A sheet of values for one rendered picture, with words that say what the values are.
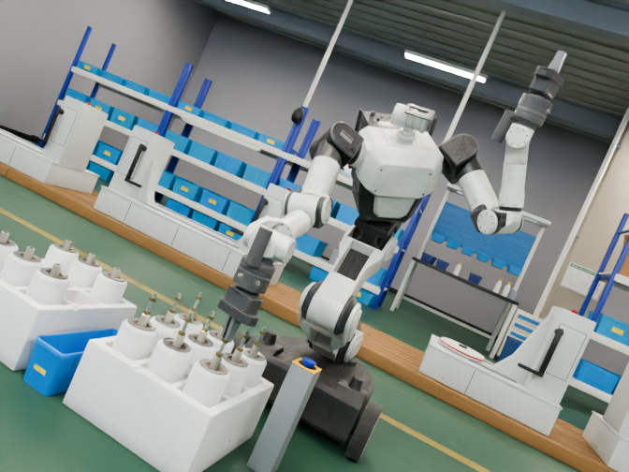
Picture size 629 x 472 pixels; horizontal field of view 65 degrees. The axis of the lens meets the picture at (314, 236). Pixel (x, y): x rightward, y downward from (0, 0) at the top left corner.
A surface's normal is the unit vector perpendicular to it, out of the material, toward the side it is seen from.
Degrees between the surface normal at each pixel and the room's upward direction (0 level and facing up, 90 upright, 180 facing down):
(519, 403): 90
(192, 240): 90
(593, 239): 90
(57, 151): 90
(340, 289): 46
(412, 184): 121
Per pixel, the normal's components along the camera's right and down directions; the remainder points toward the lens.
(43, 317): 0.85, 0.39
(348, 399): 0.10, -0.70
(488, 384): -0.26, -0.08
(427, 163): 0.19, -0.10
